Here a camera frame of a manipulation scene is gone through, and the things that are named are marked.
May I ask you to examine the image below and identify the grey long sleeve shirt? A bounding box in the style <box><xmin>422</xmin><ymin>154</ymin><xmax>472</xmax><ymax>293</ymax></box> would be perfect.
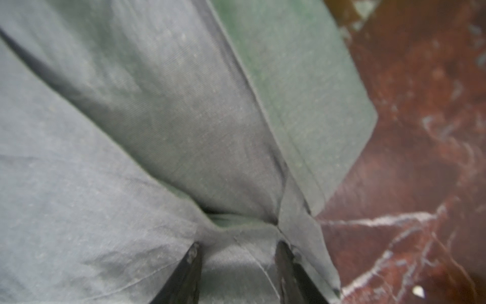
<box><xmin>1</xmin><ymin>1</ymin><xmax>377</xmax><ymax>303</ymax></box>

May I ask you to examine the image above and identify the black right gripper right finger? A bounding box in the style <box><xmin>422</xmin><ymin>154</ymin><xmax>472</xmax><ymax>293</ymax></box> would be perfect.
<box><xmin>275</xmin><ymin>241</ymin><xmax>329</xmax><ymax>304</ymax></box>

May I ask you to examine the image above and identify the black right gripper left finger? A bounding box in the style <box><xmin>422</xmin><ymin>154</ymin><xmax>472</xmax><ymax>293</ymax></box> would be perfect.
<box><xmin>150</xmin><ymin>242</ymin><xmax>203</xmax><ymax>304</ymax></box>

